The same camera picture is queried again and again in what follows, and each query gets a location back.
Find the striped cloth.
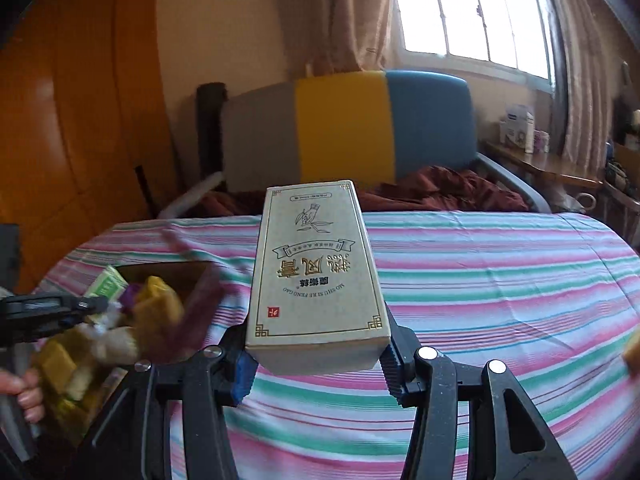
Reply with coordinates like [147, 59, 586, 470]
[42, 210, 640, 480]

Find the gold tin box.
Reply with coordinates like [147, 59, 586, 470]
[35, 260, 226, 461]

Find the person's left hand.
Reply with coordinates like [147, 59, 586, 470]
[0, 366, 47, 423]

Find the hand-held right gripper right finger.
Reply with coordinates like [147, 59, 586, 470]
[380, 317, 563, 480]

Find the window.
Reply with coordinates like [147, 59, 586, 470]
[387, 0, 556, 83]

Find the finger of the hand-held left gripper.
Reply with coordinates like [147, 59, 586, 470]
[55, 296, 110, 330]

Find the black rolled mat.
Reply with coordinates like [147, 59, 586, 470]
[196, 82, 228, 196]

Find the small green box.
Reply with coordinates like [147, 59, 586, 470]
[82, 265, 128, 306]

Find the wooden desk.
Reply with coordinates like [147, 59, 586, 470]
[482, 139, 603, 191]

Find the maroon blanket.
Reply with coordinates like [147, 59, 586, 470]
[200, 164, 531, 218]

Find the cluttered shelf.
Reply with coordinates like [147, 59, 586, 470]
[602, 60, 640, 241]

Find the pink patterned curtain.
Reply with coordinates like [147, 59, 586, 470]
[537, 0, 621, 176]
[267, 0, 393, 78]

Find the wooden wardrobe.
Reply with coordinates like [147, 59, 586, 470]
[0, 0, 171, 281]

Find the grey yellow blue sofa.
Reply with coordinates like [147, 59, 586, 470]
[160, 70, 553, 218]

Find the white looped cable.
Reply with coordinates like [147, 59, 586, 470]
[572, 190, 598, 216]

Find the beige printed box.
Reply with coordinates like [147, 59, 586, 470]
[245, 180, 392, 376]

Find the white carton box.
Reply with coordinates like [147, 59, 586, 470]
[499, 104, 536, 153]

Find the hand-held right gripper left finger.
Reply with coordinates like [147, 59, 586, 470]
[75, 327, 258, 480]

